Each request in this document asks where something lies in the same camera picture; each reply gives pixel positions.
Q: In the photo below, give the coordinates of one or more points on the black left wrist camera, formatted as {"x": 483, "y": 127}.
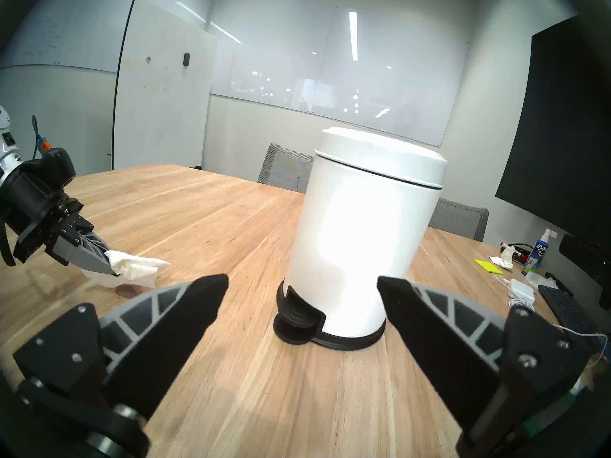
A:
{"x": 53, "y": 167}

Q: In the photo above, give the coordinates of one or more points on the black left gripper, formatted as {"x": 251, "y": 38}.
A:
{"x": 31, "y": 206}

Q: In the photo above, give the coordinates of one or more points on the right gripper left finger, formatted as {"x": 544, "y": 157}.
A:
{"x": 143, "y": 347}

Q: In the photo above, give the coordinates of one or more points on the black keyboard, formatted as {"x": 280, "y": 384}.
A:
{"x": 568, "y": 309}

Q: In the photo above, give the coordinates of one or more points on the glass wall board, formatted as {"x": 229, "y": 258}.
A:
{"x": 334, "y": 70}

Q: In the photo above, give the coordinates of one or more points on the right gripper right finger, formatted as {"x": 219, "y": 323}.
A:
{"x": 453, "y": 347}

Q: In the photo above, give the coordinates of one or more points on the white pedal trash can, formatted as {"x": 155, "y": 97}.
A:
{"x": 358, "y": 233}

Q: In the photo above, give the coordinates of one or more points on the bundle of whiteboard markers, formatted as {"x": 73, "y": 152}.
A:
{"x": 523, "y": 255}

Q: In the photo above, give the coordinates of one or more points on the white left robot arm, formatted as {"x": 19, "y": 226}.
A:
{"x": 5, "y": 151}

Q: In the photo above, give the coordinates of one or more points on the whiteboard cleaner spray bottle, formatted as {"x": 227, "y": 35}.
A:
{"x": 537, "y": 256}

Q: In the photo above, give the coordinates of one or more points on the rolling whiteboard on stand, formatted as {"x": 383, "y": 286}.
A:
{"x": 162, "y": 89}

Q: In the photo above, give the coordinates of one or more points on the small crumpled white tissue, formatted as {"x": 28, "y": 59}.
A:
{"x": 503, "y": 260}

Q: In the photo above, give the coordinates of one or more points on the large black wall screen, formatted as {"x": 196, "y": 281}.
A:
{"x": 563, "y": 128}

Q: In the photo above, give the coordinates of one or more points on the grey fabric-back chair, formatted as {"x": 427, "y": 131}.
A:
{"x": 460, "y": 218}

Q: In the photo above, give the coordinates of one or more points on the flat white tissue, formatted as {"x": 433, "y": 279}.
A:
{"x": 539, "y": 279}

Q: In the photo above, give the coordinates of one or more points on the yellow sticky notes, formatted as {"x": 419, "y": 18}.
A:
{"x": 488, "y": 266}

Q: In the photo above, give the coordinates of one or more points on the grey mesh-back chair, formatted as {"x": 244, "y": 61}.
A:
{"x": 284, "y": 168}

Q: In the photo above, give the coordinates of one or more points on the white wiping tissue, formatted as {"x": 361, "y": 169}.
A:
{"x": 138, "y": 267}

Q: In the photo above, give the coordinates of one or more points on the white power adapter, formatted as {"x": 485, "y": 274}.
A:
{"x": 520, "y": 288}

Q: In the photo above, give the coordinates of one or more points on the wall whiteboard with handwriting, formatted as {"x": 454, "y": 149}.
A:
{"x": 57, "y": 32}

